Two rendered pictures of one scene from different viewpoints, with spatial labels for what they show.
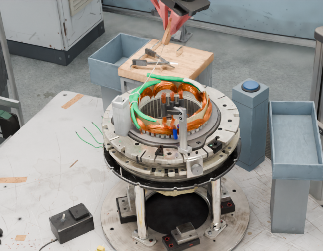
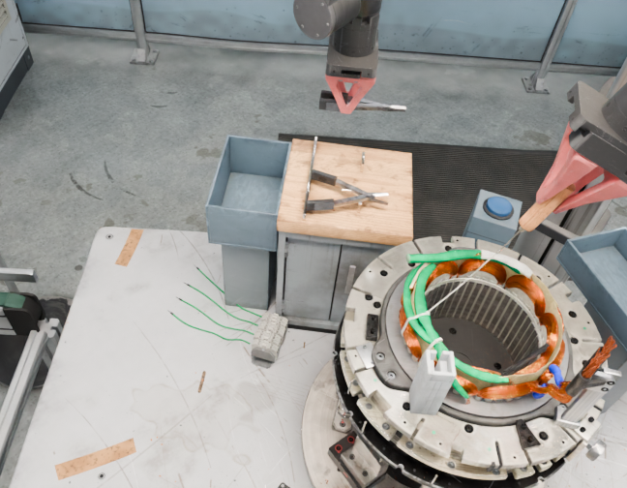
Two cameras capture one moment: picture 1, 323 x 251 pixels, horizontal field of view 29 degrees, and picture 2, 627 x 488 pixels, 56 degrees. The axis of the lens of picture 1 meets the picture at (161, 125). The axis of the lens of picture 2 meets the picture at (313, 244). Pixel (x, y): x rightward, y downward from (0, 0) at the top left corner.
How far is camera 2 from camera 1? 1.05 m
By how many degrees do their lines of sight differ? 26
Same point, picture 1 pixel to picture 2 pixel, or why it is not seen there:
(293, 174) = not seen: outside the picture
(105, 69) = (245, 221)
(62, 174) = (193, 411)
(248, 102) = (503, 236)
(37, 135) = (104, 337)
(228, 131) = (586, 340)
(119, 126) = (428, 404)
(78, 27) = (0, 64)
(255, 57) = (251, 74)
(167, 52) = (338, 165)
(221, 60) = (210, 84)
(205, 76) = not seen: hidden behind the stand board
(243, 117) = not seen: hidden behind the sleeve
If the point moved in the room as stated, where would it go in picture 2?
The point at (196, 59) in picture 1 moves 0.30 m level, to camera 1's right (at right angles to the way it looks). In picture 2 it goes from (394, 171) to (537, 129)
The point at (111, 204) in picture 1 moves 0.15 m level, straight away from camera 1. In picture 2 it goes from (321, 459) to (271, 382)
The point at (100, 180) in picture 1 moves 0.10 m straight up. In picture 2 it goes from (267, 404) to (268, 375)
